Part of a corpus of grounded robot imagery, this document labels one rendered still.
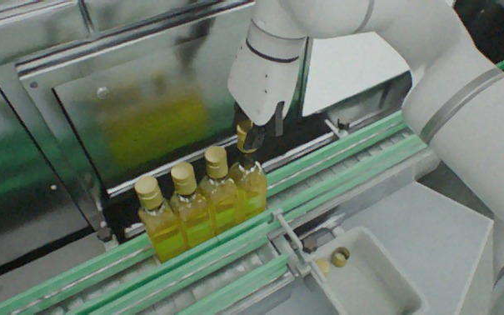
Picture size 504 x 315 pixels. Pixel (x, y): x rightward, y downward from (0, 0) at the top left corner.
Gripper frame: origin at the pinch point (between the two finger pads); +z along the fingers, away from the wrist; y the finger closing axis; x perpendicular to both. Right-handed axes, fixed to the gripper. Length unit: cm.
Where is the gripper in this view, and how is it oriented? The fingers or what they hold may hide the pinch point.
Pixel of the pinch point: (247, 130)
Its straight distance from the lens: 62.5
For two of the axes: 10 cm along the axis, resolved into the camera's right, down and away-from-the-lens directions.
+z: -2.3, 6.9, 6.9
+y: 4.8, 6.9, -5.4
